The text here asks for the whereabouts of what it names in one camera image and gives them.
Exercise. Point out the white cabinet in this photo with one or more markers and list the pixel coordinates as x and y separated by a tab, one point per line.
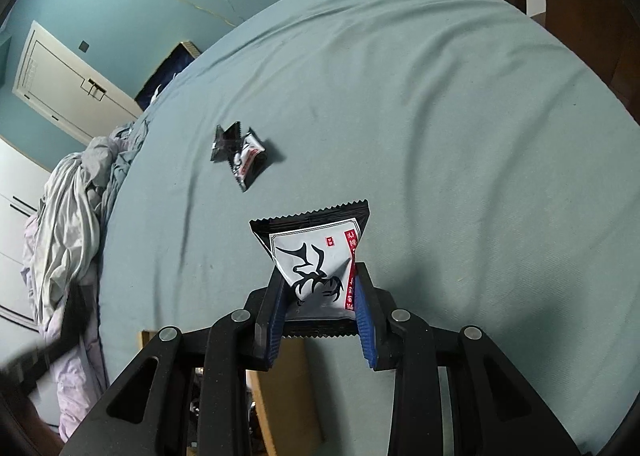
15	236

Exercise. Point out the grey wall switch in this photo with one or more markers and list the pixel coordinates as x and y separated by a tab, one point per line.
85	46

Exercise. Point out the small white black snack packet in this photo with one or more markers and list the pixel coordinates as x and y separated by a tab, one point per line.
246	163

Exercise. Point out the white door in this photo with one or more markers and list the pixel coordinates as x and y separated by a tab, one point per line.
55	80

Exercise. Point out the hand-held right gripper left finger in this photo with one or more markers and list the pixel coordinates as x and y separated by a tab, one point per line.
275	331

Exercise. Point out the white faced snack packet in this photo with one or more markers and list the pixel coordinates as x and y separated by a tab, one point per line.
315	261

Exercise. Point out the light blue bed sheet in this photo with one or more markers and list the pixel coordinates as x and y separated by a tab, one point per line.
425	135

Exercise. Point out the brown cardboard box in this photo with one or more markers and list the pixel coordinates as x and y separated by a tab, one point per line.
285	401

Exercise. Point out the dark blurred object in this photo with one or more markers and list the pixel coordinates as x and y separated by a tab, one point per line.
70	316

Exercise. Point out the brown wooden panel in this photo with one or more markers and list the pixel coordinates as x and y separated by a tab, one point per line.
590	25

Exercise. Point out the dark blue board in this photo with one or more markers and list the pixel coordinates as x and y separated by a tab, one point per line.
162	80

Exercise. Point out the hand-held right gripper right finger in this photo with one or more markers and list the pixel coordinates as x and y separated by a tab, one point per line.
364	331

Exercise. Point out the crumpled grey blanket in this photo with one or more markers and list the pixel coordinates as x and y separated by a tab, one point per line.
65	216

